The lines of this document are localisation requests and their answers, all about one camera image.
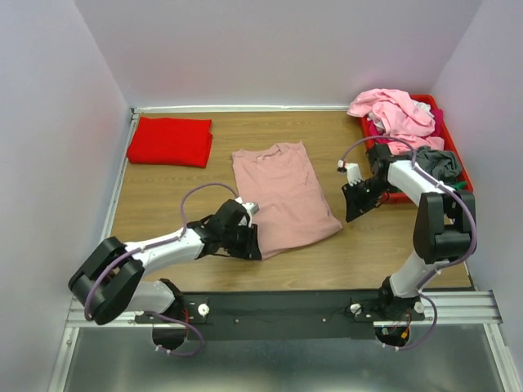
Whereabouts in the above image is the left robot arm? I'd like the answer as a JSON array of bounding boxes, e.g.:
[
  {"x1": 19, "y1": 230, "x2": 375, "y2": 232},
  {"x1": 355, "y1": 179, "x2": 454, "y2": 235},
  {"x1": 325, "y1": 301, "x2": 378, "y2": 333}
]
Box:
[{"x1": 68, "y1": 198, "x2": 262, "y2": 325}]

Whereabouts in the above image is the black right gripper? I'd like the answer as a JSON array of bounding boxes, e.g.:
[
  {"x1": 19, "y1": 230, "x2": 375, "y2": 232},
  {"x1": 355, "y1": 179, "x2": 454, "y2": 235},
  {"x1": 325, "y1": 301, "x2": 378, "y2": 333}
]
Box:
[{"x1": 341, "y1": 177, "x2": 394, "y2": 222}]

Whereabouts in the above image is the magenta t-shirt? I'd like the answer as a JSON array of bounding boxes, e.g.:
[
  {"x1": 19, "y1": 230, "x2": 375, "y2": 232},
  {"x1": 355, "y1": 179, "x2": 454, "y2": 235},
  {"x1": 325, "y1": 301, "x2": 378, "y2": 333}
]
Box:
[{"x1": 365, "y1": 109, "x2": 444, "y2": 137}]

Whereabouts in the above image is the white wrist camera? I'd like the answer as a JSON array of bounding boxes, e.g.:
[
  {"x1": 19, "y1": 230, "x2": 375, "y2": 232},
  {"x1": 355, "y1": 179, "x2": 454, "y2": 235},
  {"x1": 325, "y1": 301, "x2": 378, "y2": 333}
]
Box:
[
  {"x1": 337, "y1": 160, "x2": 363, "y2": 186},
  {"x1": 235, "y1": 197, "x2": 260, "y2": 227}
]

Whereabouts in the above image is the red t-shirt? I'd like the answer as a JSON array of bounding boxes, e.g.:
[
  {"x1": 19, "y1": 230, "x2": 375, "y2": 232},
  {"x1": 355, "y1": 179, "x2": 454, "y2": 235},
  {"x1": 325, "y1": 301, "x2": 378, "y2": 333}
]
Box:
[{"x1": 127, "y1": 118, "x2": 212, "y2": 168}]

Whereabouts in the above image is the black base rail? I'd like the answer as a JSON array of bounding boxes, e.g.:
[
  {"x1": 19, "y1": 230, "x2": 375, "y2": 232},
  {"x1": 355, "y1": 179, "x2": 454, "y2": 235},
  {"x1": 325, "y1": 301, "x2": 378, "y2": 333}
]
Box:
[{"x1": 134, "y1": 288, "x2": 434, "y2": 342}]

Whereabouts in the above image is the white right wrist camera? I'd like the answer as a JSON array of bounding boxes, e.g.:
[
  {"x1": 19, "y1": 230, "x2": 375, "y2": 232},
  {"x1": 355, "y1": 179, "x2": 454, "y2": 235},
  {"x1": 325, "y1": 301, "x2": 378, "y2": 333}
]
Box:
[{"x1": 337, "y1": 160, "x2": 363, "y2": 186}]

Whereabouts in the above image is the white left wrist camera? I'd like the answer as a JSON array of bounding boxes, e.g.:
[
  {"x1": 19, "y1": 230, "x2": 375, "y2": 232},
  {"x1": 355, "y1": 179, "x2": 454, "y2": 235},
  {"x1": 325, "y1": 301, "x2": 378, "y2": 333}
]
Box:
[{"x1": 235, "y1": 197, "x2": 260, "y2": 227}]

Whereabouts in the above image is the dusty pink graphic t-shirt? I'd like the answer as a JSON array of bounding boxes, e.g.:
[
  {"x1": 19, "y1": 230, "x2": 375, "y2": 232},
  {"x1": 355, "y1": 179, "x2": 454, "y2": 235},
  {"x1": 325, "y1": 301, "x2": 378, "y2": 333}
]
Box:
[{"x1": 232, "y1": 142, "x2": 342, "y2": 260}]

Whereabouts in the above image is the white printed t-shirt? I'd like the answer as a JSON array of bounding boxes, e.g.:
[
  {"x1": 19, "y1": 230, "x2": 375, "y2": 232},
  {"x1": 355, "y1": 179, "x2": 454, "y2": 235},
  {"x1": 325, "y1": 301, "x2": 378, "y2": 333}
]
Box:
[{"x1": 367, "y1": 100, "x2": 435, "y2": 133}]

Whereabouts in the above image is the green t-shirt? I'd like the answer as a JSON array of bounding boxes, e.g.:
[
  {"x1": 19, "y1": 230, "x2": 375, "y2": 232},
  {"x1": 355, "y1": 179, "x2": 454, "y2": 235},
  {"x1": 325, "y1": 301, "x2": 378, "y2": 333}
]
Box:
[{"x1": 450, "y1": 180, "x2": 467, "y2": 190}]

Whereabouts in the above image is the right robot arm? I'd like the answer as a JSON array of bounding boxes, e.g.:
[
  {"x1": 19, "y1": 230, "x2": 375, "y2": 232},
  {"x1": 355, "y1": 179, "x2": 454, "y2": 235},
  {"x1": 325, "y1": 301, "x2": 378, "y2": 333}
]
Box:
[{"x1": 337, "y1": 144, "x2": 477, "y2": 321}]

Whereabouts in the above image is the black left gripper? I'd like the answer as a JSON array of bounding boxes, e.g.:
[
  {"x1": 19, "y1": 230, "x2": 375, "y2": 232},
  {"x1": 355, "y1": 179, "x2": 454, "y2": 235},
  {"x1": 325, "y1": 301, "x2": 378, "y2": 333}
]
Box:
[{"x1": 221, "y1": 222, "x2": 262, "y2": 261}]

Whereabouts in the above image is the red plastic bin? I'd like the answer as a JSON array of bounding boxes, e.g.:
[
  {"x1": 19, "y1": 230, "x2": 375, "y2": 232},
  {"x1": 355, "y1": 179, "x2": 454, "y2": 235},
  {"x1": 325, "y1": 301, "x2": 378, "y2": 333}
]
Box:
[{"x1": 382, "y1": 95, "x2": 473, "y2": 204}]

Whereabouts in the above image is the light pink t-shirt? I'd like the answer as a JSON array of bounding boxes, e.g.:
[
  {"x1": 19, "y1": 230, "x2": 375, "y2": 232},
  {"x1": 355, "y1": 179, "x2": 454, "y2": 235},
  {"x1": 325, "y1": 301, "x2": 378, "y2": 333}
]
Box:
[{"x1": 347, "y1": 89, "x2": 445, "y2": 155}]

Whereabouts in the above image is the grey t-shirt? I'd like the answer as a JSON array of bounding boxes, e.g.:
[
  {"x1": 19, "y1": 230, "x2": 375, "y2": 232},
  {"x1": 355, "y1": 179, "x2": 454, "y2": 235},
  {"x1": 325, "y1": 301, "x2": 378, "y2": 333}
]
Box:
[{"x1": 416, "y1": 146, "x2": 463, "y2": 185}]

